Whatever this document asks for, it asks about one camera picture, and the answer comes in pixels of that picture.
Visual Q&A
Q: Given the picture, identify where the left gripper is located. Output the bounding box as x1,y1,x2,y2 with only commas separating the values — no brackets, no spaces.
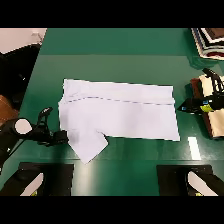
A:
49,130,70,147

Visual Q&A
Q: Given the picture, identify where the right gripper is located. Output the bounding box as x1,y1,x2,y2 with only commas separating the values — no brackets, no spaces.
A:
177,97,205,114

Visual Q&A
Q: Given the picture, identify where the white T-shirt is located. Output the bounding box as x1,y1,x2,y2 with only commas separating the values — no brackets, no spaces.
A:
58,78,181,165

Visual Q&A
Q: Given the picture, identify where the light brown garment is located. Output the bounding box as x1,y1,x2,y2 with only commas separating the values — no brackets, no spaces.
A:
0,94,20,127

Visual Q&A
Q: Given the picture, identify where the heap of clothes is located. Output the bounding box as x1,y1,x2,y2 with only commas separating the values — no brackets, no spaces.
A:
190,27,224,62

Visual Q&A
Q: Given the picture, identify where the black garment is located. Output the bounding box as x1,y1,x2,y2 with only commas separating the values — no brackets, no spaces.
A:
0,43,42,112

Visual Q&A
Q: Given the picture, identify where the pale pink garment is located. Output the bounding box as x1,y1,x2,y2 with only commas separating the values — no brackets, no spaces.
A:
0,27,48,54

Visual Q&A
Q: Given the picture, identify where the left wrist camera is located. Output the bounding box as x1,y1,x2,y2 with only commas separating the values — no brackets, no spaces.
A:
37,106,54,127

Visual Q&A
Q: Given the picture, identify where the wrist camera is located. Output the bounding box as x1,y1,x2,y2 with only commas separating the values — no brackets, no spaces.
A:
202,67,224,93
37,106,54,127

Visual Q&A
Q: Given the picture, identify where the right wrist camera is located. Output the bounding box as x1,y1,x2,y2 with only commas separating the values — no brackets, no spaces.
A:
202,67,224,93

